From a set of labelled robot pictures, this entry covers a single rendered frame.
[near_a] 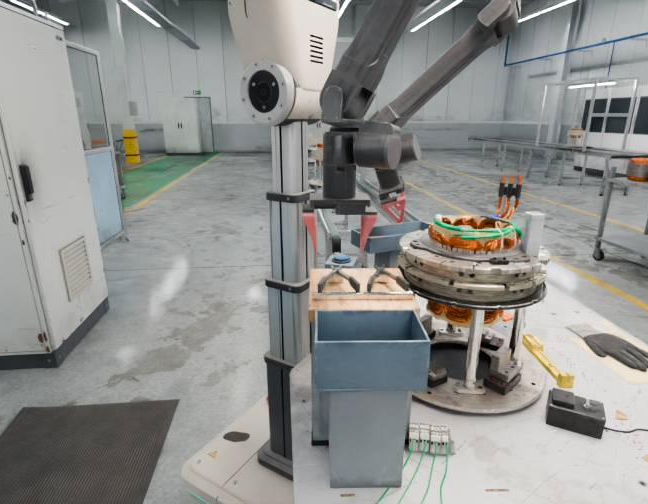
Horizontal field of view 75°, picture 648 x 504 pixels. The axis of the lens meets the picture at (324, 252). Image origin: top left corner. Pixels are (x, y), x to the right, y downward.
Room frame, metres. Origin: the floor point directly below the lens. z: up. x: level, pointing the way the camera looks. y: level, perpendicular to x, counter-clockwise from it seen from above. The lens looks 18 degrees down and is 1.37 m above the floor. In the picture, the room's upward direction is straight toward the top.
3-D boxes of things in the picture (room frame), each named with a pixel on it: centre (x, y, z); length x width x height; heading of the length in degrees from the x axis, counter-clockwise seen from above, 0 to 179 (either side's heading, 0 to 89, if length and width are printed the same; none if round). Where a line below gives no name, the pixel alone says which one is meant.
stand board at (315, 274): (0.74, -0.07, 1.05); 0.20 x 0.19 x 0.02; 1
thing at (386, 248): (1.18, -0.21, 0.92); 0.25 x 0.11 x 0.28; 115
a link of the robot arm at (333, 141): (0.72, -0.03, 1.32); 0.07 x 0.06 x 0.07; 59
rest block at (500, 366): (0.82, -0.41, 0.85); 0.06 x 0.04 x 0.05; 132
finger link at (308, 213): (0.72, 0.00, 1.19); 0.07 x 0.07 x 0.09; 2
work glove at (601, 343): (1.00, -0.77, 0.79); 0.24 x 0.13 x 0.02; 6
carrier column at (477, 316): (0.79, -0.32, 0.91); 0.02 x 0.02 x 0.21
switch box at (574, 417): (0.71, -0.51, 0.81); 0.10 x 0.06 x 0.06; 63
